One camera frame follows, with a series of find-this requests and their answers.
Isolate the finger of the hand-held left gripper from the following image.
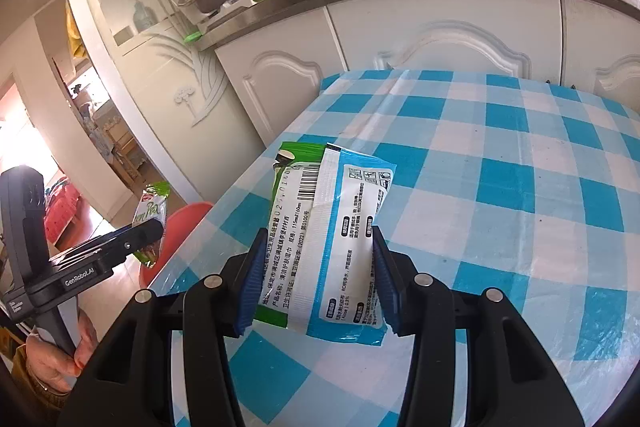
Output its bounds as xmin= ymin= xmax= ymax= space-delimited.
xmin=50 ymin=222 xmax=166 ymax=265

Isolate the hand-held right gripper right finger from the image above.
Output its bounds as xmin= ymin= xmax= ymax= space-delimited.
xmin=371 ymin=224 xmax=586 ymax=427

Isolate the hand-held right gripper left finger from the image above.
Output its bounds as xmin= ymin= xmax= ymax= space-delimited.
xmin=59 ymin=227 xmax=271 ymax=427

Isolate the green snack packet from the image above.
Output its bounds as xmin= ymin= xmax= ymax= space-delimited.
xmin=131 ymin=181 xmax=172 ymax=269

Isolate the blue white wet wipes packet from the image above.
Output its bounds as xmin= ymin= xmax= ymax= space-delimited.
xmin=307 ymin=143 xmax=398 ymax=347

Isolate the person's left forearm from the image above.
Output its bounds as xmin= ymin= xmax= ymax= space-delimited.
xmin=10 ymin=342 xmax=68 ymax=413

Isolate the person's left hand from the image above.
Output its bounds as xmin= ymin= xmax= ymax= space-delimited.
xmin=25 ymin=309 xmax=100 ymax=398

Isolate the wooden stool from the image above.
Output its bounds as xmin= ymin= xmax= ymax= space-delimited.
xmin=102 ymin=117 xmax=151 ymax=180

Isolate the blue checked tablecloth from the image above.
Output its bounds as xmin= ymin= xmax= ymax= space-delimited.
xmin=147 ymin=68 xmax=640 ymax=427

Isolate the white cabinet door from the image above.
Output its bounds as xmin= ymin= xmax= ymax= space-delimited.
xmin=326 ymin=0 xmax=565 ymax=82
xmin=559 ymin=0 xmax=640 ymax=105
xmin=214 ymin=4 xmax=348 ymax=148

